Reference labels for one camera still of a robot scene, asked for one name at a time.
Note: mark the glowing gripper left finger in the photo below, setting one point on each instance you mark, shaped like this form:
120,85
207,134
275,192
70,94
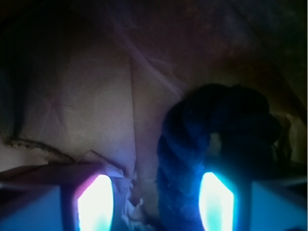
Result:
87,199

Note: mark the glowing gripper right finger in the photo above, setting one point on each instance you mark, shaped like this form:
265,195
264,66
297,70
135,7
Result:
225,199

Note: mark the brown paper bag basin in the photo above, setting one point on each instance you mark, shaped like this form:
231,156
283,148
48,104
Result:
112,76

